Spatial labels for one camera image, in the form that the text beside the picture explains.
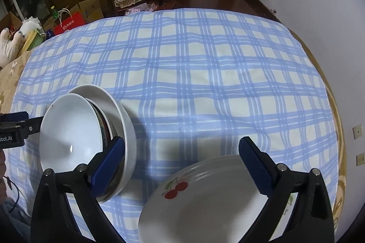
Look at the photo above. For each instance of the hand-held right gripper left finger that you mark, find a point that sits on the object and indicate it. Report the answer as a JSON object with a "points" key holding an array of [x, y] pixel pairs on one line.
{"points": [[107, 171]]}

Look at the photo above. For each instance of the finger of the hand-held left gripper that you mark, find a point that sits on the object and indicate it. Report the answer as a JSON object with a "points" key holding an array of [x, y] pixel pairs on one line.
{"points": [[14, 116]]}

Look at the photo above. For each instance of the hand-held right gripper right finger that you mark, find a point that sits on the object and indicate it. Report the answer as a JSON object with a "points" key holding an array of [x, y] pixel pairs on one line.
{"points": [[256, 168]]}

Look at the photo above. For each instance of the large cherry print plate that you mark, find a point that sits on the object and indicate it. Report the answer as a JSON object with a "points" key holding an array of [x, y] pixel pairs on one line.
{"points": [[222, 158]]}

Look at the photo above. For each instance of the red patterned bowl symbol inside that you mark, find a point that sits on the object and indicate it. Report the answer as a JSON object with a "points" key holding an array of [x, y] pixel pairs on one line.
{"points": [[111, 129]]}

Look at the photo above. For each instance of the medium deep cherry print plate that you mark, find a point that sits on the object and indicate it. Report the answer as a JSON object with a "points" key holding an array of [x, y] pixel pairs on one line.
{"points": [[211, 164]]}

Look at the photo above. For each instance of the red patterned bowl plain inside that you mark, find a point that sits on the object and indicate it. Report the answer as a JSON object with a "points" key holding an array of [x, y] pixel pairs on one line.
{"points": [[71, 131]]}

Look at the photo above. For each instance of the plain white bowl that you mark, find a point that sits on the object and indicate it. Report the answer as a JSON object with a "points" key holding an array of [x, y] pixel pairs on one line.
{"points": [[111, 101]]}

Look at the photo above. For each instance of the beige cartoon print blanket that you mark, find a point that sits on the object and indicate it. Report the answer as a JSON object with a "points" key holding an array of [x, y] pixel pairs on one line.
{"points": [[11, 80]]}

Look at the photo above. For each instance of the beige plush toy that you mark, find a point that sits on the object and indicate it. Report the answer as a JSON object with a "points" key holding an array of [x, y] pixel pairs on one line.
{"points": [[10, 49]]}

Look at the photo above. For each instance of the yellow green container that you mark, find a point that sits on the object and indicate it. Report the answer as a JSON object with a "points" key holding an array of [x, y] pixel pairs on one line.
{"points": [[32, 40]]}

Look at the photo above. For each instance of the brown swirl pattern bedspread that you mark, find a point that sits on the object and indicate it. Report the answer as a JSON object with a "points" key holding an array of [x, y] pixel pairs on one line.
{"points": [[340, 188]]}

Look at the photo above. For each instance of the blue fleece clothing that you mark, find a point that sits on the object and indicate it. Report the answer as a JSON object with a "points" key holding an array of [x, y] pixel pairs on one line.
{"points": [[14, 226]]}

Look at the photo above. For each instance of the white spiky plush toy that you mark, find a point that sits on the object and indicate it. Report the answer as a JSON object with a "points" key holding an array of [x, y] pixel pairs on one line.
{"points": [[32, 22]]}

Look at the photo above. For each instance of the open cardboard box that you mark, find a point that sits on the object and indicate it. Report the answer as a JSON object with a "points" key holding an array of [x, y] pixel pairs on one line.
{"points": [[11, 20]]}

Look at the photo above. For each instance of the low cardboard box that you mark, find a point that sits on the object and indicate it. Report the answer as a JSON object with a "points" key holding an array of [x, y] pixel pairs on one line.
{"points": [[48, 23]]}

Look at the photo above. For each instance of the red paper bag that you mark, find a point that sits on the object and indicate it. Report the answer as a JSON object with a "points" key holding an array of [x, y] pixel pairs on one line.
{"points": [[70, 24]]}

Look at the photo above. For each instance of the blue plaid cloth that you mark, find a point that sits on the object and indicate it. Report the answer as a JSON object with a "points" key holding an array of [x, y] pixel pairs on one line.
{"points": [[199, 74]]}

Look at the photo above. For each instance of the green bottle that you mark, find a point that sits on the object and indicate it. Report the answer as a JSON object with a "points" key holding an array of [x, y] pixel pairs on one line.
{"points": [[54, 12]]}

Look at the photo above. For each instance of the pink floral plastic bag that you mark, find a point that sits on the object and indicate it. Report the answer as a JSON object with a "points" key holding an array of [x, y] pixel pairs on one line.
{"points": [[141, 8]]}

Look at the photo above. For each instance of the beige wall socket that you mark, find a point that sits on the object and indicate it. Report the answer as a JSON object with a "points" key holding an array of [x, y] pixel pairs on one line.
{"points": [[357, 131], [361, 159]]}

